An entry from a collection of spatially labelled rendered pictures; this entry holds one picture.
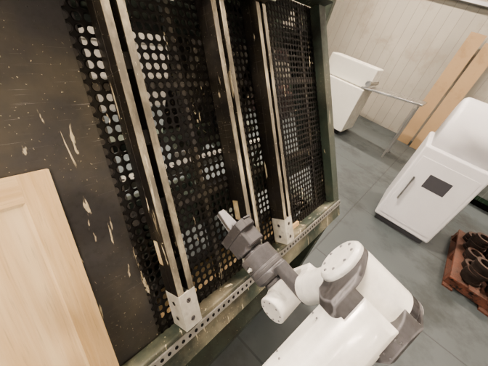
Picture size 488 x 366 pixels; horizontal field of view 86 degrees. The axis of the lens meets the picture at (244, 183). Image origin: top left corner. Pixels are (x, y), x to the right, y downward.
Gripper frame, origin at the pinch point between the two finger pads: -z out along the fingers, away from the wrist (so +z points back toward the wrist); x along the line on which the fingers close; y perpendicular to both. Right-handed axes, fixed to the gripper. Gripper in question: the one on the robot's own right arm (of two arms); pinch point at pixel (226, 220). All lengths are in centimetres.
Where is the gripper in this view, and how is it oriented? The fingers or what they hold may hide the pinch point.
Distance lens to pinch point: 69.1
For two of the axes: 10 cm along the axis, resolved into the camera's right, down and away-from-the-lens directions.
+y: -6.5, 2.9, -7.0
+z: 6.5, 7.0, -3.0
